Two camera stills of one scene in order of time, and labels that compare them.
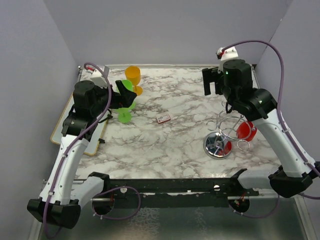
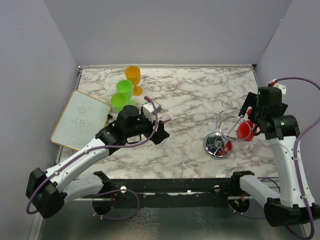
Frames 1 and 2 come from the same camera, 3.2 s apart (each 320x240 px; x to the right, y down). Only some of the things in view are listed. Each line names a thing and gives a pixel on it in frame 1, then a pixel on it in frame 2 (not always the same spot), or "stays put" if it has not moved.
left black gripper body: (115, 101) -> (156, 137)
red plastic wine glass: (246, 131) stays put
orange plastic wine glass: (133, 74) stays put
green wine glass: (127, 84) stays put
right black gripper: (212, 75) -> (251, 101)
